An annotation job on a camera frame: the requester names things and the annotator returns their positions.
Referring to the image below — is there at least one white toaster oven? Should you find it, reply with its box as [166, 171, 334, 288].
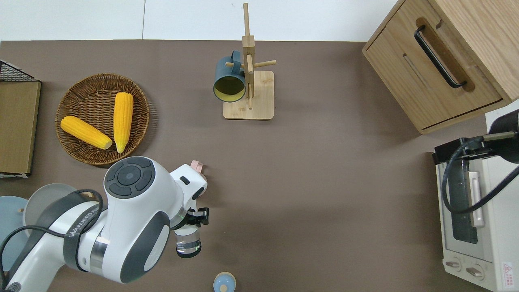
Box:
[434, 140, 519, 292]

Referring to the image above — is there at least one wooden mug tree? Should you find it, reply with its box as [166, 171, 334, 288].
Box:
[223, 2, 277, 120]

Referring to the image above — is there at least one light blue plate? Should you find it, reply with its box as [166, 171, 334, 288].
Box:
[0, 196, 29, 271]

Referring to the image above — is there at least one yellow corn cob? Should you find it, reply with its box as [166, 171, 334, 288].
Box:
[113, 92, 134, 154]
[60, 116, 113, 150]

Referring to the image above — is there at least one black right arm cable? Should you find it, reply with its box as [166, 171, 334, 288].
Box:
[441, 132, 519, 214]

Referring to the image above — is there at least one black wire storage basket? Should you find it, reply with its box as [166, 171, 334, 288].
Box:
[0, 60, 42, 179]

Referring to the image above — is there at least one round wicker basket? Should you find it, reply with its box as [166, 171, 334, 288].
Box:
[55, 73, 150, 166]

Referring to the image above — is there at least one wooden cabinet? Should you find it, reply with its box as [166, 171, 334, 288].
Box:
[362, 0, 519, 135]

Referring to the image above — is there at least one dark teal mug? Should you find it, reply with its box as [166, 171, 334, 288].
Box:
[213, 50, 247, 103]

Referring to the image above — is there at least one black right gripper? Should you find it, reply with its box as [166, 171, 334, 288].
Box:
[432, 109, 519, 165]

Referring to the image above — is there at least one pink mug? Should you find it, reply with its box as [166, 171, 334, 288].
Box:
[190, 160, 208, 184]

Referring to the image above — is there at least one white clear water bottle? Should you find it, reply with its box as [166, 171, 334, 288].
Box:
[175, 224, 202, 259]

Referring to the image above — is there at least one black cabinet handle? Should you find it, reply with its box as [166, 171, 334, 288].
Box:
[414, 25, 468, 89]

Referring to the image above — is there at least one grey plate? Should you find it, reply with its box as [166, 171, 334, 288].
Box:
[22, 183, 81, 228]

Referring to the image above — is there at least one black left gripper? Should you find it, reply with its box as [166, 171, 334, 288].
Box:
[184, 207, 210, 226]

